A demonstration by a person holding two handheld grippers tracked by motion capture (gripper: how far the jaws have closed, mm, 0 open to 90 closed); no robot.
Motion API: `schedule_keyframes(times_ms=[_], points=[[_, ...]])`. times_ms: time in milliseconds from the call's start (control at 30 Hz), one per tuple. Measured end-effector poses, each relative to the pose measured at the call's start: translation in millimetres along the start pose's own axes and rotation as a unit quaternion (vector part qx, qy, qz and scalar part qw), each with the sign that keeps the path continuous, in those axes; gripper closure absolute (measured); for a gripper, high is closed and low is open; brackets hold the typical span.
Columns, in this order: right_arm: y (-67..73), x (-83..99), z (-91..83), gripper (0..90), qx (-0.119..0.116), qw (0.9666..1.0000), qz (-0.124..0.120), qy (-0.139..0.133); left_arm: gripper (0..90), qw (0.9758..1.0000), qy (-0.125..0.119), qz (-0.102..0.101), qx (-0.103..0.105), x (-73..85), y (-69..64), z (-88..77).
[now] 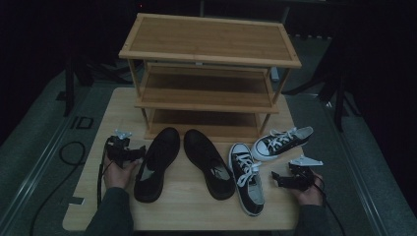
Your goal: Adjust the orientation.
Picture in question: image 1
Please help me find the black cable on floor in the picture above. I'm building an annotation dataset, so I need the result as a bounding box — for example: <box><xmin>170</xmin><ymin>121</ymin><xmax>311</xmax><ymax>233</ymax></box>
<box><xmin>30</xmin><ymin>141</ymin><xmax>87</xmax><ymax>236</ymax></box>

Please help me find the person's left hand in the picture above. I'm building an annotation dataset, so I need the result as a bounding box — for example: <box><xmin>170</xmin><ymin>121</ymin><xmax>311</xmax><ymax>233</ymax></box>
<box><xmin>103</xmin><ymin>156</ymin><xmax>144</xmax><ymax>191</ymax></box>

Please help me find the black and white sneaker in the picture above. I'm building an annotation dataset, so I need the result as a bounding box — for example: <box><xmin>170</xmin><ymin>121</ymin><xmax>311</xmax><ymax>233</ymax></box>
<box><xmin>251</xmin><ymin>126</ymin><xmax>315</xmax><ymax>162</ymax></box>
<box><xmin>228</xmin><ymin>142</ymin><xmax>266</xmax><ymax>217</ymax></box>

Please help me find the wooden three-tier shoe rack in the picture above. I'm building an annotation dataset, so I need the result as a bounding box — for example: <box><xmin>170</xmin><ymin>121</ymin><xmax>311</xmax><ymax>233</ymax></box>
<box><xmin>118</xmin><ymin>13</ymin><xmax>303</xmax><ymax>144</ymax></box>

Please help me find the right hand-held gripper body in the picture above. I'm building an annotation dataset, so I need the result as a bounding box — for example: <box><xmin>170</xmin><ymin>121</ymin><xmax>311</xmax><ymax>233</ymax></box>
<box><xmin>283</xmin><ymin>155</ymin><xmax>324</xmax><ymax>192</ymax></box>

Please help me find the hand-held gripper cable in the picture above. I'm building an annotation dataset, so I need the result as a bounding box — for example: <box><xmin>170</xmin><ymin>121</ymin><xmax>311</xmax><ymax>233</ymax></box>
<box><xmin>96</xmin><ymin>142</ymin><xmax>115</xmax><ymax>208</ymax></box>
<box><xmin>313</xmin><ymin>175</ymin><xmax>347</xmax><ymax>236</ymax></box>

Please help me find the person's right hand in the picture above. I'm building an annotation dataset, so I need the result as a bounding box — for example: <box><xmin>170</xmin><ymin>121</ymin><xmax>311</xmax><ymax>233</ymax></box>
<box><xmin>289</xmin><ymin>171</ymin><xmax>326</xmax><ymax>207</ymax></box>

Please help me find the right hand-held gripper cable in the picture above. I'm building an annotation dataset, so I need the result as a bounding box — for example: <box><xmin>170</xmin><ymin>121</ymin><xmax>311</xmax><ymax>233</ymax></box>
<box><xmin>313</xmin><ymin>175</ymin><xmax>347</xmax><ymax>236</ymax></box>

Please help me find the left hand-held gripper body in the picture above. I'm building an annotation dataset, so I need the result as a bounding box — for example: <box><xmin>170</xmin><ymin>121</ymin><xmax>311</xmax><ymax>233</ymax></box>
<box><xmin>105</xmin><ymin>129</ymin><xmax>136</xmax><ymax>169</ymax></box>

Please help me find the black leather shoe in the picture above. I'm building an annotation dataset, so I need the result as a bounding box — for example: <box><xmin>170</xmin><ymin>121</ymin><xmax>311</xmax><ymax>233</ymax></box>
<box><xmin>133</xmin><ymin>127</ymin><xmax>181</xmax><ymax>204</ymax></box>
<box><xmin>183</xmin><ymin>128</ymin><xmax>236</xmax><ymax>201</ymax></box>

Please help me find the black metal stand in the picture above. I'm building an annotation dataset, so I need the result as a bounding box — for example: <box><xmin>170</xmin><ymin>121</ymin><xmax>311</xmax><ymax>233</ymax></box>
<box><xmin>63</xmin><ymin>55</ymin><xmax>77</xmax><ymax>118</ymax></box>

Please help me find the left hand-held gripper cable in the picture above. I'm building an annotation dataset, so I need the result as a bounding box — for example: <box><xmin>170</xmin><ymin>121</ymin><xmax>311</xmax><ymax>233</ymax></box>
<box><xmin>96</xmin><ymin>142</ymin><xmax>115</xmax><ymax>208</ymax></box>

